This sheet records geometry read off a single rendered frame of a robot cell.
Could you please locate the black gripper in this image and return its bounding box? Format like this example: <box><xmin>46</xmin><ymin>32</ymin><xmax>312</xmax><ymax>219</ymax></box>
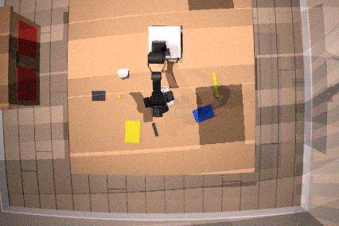
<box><xmin>143</xmin><ymin>91</ymin><xmax>174</xmax><ymax>107</ymax></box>

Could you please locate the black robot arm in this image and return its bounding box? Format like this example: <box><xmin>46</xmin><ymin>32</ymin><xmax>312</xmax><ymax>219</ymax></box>
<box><xmin>147</xmin><ymin>41</ymin><xmax>169</xmax><ymax>118</ymax></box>

